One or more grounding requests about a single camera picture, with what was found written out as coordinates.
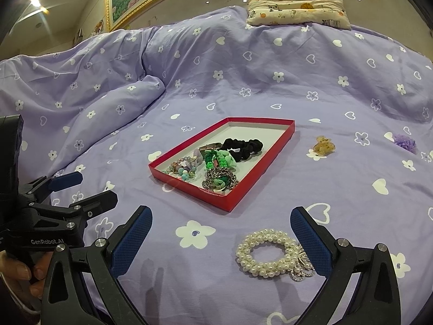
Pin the person's left hand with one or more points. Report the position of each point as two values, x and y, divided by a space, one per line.
20 277

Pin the gold wrist watch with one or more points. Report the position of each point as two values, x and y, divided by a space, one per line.
208 147

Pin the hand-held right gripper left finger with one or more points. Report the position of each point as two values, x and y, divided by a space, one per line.
132 240

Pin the ceiling light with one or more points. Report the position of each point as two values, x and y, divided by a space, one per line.
33 3

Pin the purple floral blanket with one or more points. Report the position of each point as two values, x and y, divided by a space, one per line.
270 57

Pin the black scrunchie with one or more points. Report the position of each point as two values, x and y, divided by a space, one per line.
243 149

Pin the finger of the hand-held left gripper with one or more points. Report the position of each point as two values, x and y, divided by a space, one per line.
98 200
67 180

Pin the cream animal print pillow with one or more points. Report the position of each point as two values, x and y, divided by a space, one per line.
297 6

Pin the amber hair claw clip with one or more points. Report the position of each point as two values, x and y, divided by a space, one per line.
323 145

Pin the red tray box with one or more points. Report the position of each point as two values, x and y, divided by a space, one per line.
265 132

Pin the purple flower hair clip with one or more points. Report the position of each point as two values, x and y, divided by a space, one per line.
404 141

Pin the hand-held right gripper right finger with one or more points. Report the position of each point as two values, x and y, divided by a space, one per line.
307 240

